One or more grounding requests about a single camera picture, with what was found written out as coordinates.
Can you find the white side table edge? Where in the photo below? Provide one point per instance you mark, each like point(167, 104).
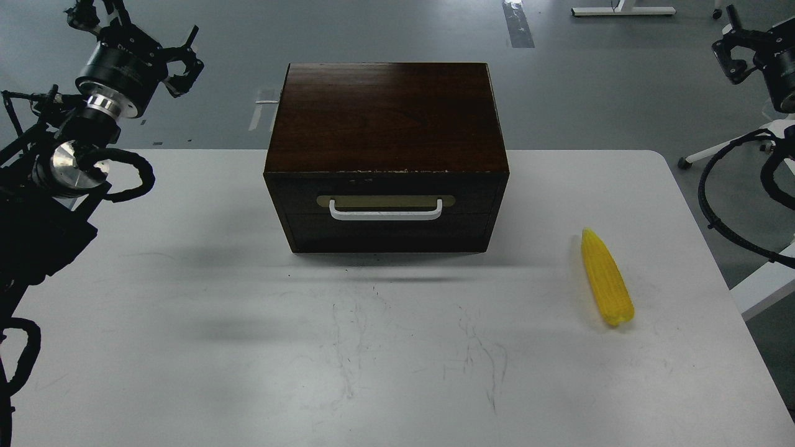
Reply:
point(763, 288)

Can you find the white table leg base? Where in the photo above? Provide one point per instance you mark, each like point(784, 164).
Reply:
point(623, 8)

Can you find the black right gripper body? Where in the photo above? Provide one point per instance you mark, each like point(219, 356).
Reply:
point(741, 52)

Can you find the wooden drawer with white handle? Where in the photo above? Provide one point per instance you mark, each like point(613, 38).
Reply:
point(435, 213)

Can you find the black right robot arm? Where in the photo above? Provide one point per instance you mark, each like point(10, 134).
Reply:
point(781, 86)

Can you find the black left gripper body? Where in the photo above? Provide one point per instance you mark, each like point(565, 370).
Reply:
point(124, 63)

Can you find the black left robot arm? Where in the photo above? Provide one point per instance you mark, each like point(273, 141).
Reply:
point(64, 161)

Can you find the dark wooden drawer box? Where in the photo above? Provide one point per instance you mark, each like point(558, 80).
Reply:
point(386, 119)

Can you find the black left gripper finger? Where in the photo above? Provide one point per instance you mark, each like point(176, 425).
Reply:
point(179, 84)
point(83, 15)

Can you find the yellow corn cob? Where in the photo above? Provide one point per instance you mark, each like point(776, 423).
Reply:
point(607, 284)

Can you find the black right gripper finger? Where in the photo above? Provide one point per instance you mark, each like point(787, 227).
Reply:
point(735, 25)

